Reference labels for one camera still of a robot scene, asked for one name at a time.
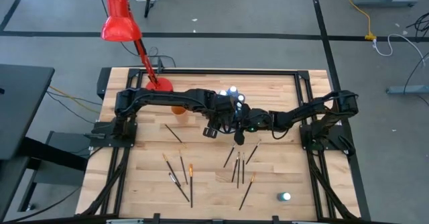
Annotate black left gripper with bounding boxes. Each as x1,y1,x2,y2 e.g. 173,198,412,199
200,95,239,140

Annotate black floor cables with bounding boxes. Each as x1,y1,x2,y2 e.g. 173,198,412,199
405,11,429,39

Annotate black desk leg frame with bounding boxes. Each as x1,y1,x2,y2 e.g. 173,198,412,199
0,131,92,218

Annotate yellow extension cable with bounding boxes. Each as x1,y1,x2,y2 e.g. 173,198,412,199
346,0,377,42

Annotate thin brush tan tip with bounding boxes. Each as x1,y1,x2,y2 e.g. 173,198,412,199
164,123,188,149

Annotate black desk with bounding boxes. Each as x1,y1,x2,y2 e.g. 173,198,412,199
0,64,56,161

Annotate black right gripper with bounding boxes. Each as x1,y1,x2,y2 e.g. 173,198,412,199
233,103,274,147

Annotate peach plastic cup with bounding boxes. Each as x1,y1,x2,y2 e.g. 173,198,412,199
170,105,189,124

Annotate flat brush tan bristles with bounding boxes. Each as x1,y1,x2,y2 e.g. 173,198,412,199
239,172,255,211

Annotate black brush silver ferrule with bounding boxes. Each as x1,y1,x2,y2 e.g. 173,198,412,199
168,172,192,203

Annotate thin brush orange ferrule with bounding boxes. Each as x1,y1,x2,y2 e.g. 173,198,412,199
162,153,182,187

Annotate brush gold ferrule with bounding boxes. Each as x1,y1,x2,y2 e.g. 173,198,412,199
188,163,194,209

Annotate red desk lamp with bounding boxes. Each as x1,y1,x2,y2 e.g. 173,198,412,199
100,0,174,93

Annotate black floor stand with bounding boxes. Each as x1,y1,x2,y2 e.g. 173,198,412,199
143,0,156,19

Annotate grey table foot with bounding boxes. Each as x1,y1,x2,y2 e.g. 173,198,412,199
385,84,429,95

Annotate white floor cable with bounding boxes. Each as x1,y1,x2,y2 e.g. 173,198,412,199
371,32,427,67

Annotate white label strip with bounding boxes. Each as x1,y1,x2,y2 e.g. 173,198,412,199
106,219,145,224

